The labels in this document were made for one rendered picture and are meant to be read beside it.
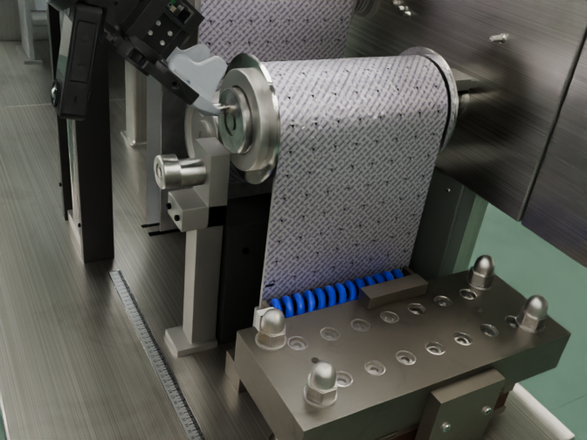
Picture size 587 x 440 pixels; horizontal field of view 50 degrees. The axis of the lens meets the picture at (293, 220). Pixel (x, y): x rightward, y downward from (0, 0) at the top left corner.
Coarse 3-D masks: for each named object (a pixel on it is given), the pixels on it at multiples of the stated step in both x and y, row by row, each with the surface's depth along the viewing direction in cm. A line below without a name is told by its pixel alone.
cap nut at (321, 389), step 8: (320, 368) 64; (328, 368) 64; (312, 376) 65; (320, 376) 64; (328, 376) 64; (312, 384) 65; (320, 384) 64; (328, 384) 64; (336, 384) 65; (304, 392) 66; (312, 392) 65; (320, 392) 64; (328, 392) 64; (336, 392) 67; (312, 400) 65; (320, 400) 65; (328, 400) 65; (320, 408) 65
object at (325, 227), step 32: (416, 160) 79; (288, 192) 72; (320, 192) 74; (352, 192) 77; (384, 192) 80; (416, 192) 83; (288, 224) 74; (320, 224) 77; (352, 224) 80; (384, 224) 83; (416, 224) 86; (288, 256) 77; (320, 256) 80; (352, 256) 83; (384, 256) 86; (288, 288) 80
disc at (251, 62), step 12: (240, 60) 70; (252, 60) 68; (252, 72) 68; (264, 72) 66; (264, 84) 66; (276, 96) 66; (276, 108) 65; (276, 120) 65; (276, 132) 66; (276, 144) 66; (276, 156) 67; (264, 168) 70; (252, 180) 73; (264, 180) 70
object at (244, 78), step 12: (228, 72) 71; (240, 72) 69; (228, 84) 72; (240, 84) 69; (252, 84) 67; (252, 96) 67; (264, 96) 67; (252, 108) 67; (264, 108) 66; (264, 120) 66; (264, 132) 67; (252, 144) 69; (264, 144) 68; (240, 156) 72; (252, 156) 69; (264, 156) 69; (240, 168) 73; (252, 168) 71
